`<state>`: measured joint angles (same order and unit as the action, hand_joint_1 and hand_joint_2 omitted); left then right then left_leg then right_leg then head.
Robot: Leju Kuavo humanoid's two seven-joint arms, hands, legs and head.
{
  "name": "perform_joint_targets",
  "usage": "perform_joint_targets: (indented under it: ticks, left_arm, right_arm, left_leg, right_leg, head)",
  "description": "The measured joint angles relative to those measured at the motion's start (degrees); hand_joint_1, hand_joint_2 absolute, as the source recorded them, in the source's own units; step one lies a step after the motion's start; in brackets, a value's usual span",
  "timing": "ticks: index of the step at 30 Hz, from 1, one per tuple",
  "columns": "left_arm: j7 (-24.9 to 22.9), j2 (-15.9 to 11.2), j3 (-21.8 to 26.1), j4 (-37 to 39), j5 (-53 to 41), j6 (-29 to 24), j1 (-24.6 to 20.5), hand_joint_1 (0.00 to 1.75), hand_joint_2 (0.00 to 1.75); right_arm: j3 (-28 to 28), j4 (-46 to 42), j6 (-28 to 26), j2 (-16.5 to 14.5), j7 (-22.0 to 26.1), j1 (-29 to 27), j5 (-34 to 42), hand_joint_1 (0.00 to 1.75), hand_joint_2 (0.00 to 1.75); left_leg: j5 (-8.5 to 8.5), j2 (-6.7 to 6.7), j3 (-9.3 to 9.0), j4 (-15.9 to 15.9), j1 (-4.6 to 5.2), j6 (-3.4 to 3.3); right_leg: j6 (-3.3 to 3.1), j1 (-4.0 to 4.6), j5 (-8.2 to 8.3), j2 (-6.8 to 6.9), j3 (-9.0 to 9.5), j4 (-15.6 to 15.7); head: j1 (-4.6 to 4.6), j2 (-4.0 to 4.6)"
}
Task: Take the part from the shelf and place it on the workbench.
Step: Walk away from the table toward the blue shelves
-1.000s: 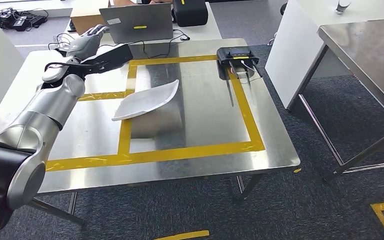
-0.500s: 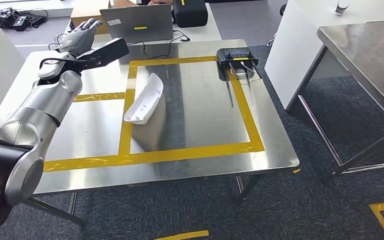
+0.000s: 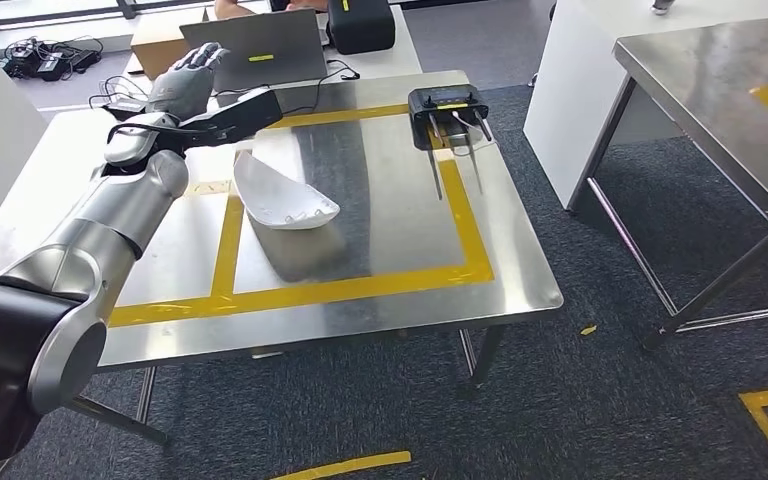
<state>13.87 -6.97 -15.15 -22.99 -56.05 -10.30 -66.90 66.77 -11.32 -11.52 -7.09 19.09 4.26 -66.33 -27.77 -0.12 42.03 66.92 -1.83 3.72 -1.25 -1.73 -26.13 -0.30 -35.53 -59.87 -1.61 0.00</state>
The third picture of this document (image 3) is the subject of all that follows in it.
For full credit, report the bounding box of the steel frame table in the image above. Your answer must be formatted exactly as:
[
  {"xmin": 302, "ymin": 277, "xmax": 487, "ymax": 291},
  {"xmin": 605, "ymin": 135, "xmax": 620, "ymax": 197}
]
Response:
[{"xmin": 566, "ymin": 14, "xmax": 768, "ymax": 352}]

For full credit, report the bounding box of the yellow rectangular tape frame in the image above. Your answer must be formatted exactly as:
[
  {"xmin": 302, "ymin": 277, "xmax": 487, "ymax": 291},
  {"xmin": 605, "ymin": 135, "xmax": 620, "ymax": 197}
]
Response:
[{"xmin": 211, "ymin": 102, "xmax": 495, "ymax": 303}]

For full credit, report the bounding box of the grey laptop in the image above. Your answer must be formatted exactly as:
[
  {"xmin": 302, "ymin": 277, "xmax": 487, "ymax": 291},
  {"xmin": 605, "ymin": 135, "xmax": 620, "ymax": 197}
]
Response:
[{"xmin": 179, "ymin": 7, "xmax": 329, "ymax": 94}]

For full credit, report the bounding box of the black cable and adapter pile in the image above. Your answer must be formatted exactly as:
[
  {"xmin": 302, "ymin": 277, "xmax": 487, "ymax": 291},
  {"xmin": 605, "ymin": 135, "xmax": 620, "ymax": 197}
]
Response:
[{"xmin": 2, "ymin": 36, "xmax": 104, "ymax": 82}]

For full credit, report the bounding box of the black device with metal rods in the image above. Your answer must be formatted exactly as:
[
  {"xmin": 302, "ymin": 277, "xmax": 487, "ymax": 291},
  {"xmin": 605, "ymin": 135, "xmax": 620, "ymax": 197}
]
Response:
[{"xmin": 408, "ymin": 84, "xmax": 495, "ymax": 201}]

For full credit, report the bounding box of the black adapter cable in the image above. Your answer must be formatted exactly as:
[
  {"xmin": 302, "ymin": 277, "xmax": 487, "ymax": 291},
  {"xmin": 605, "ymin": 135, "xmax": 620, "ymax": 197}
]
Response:
[{"xmin": 277, "ymin": 59, "xmax": 362, "ymax": 117}]

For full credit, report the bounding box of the yellow angled tape strip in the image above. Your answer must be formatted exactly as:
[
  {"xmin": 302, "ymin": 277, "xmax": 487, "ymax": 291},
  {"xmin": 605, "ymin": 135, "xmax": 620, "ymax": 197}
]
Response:
[{"xmin": 108, "ymin": 178, "xmax": 233, "ymax": 329}]

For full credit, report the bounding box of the plain white plastic part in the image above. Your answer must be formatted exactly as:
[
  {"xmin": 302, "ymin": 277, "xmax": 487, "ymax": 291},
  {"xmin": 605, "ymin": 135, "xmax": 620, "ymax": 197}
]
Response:
[{"xmin": 233, "ymin": 150, "xmax": 342, "ymax": 231}]

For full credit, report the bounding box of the cardboard box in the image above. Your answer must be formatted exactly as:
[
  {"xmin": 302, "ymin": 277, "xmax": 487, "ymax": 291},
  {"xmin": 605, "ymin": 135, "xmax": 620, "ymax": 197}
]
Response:
[{"xmin": 130, "ymin": 7, "xmax": 210, "ymax": 81}]

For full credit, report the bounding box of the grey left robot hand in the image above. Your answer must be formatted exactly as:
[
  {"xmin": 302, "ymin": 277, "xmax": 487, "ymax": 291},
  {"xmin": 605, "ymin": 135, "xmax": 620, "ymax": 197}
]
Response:
[{"xmin": 147, "ymin": 41, "xmax": 230, "ymax": 121}]

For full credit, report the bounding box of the person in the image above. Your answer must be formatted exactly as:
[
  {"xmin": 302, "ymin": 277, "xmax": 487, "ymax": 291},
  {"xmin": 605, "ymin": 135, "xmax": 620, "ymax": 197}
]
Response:
[{"xmin": 214, "ymin": 0, "xmax": 329, "ymax": 20}]

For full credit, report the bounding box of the black bag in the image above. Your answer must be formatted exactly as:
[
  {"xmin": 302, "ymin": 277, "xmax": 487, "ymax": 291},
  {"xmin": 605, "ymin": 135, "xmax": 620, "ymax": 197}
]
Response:
[{"xmin": 326, "ymin": 0, "xmax": 397, "ymax": 56}]

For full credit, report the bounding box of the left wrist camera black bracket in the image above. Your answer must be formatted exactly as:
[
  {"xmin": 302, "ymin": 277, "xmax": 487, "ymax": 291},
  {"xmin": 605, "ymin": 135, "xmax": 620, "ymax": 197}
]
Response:
[{"xmin": 175, "ymin": 86, "xmax": 284, "ymax": 150}]

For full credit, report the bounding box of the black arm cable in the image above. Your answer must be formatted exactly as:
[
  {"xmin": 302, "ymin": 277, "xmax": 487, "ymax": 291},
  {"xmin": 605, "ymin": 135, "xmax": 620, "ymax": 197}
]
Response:
[{"xmin": 105, "ymin": 121, "xmax": 206, "ymax": 144}]

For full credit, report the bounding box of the steel workbench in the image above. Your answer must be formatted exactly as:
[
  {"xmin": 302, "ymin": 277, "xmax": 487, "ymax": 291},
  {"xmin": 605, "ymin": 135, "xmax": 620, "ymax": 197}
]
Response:
[{"xmin": 0, "ymin": 69, "xmax": 564, "ymax": 446}]

